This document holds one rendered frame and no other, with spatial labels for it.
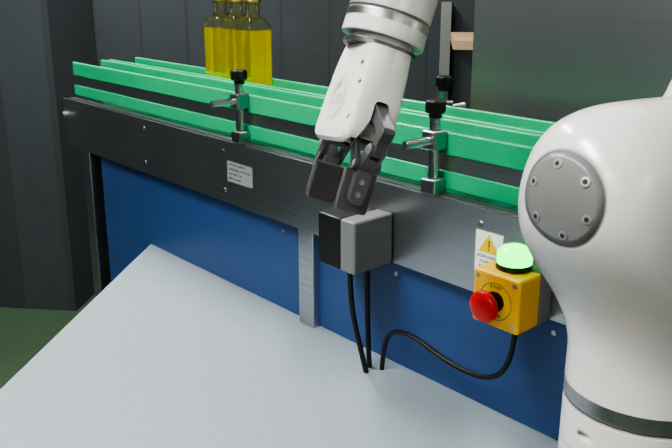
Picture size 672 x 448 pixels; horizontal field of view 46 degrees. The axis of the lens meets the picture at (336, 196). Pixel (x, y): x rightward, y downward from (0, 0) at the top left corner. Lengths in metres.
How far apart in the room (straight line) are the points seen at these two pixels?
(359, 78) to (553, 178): 0.28
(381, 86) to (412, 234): 0.45
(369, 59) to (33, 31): 2.56
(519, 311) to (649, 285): 0.45
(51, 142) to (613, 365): 2.85
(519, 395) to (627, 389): 0.53
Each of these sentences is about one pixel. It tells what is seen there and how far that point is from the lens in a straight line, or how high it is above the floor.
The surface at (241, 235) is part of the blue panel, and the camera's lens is 1.54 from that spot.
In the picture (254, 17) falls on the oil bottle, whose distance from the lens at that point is 1.62.
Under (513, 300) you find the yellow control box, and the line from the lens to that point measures 0.98.
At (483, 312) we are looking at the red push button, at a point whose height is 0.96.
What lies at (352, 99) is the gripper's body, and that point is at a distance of 0.75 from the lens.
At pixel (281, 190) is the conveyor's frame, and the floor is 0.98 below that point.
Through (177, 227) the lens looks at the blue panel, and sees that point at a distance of 1.74.
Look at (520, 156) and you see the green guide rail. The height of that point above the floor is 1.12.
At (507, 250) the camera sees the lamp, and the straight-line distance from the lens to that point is 0.99.
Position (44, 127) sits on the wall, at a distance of 3.28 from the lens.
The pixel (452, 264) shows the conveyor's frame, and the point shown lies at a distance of 1.12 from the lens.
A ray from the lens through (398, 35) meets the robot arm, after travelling 0.77.
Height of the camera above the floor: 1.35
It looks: 16 degrees down
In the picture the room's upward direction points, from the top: straight up
